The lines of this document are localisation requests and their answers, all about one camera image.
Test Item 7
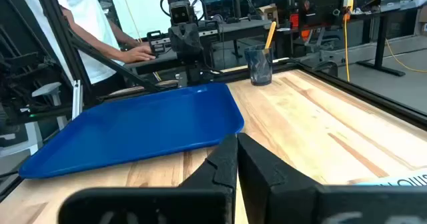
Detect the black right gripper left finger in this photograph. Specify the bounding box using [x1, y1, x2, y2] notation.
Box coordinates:
[58, 133, 238, 224]

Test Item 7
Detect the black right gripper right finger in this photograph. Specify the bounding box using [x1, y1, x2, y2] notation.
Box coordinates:
[237, 133, 427, 224]

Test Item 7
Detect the dark blue translucent cup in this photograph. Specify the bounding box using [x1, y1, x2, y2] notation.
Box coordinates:
[244, 44, 274, 87]

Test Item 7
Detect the blue plastic tray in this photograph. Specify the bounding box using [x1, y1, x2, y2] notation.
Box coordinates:
[18, 82, 246, 180]

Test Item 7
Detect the person's hand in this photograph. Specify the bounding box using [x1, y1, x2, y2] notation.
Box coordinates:
[121, 45, 157, 64]

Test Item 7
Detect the black desk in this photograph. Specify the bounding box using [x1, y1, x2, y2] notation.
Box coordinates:
[125, 19, 273, 75]
[346, 2, 427, 77]

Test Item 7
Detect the black diagonal brace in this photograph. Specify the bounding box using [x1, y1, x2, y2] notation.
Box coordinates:
[68, 30, 161, 93]

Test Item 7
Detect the yellow plastic utensil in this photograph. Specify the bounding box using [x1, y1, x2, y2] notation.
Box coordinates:
[264, 20, 278, 55]

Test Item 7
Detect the cardboard box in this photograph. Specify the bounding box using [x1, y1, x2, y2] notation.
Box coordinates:
[258, 4, 280, 22]

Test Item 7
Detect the person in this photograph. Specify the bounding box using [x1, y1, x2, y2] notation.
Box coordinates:
[15, 0, 157, 85]

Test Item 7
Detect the Yellowstone book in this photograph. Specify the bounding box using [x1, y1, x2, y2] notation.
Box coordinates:
[353, 169, 427, 187]

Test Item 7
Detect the black office chair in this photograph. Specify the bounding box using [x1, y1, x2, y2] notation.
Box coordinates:
[0, 23, 69, 133]

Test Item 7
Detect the black frame upright post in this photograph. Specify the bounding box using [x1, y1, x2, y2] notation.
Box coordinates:
[32, 0, 98, 107]

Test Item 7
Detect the silver aluminium bracket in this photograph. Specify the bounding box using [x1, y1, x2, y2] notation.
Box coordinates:
[71, 79, 83, 120]

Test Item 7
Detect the black arch handle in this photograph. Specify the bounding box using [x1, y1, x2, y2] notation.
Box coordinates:
[312, 60, 340, 77]

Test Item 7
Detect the yellow cable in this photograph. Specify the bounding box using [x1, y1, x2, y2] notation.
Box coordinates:
[370, 0, 427, 74]
[342, 12, 352, 83]

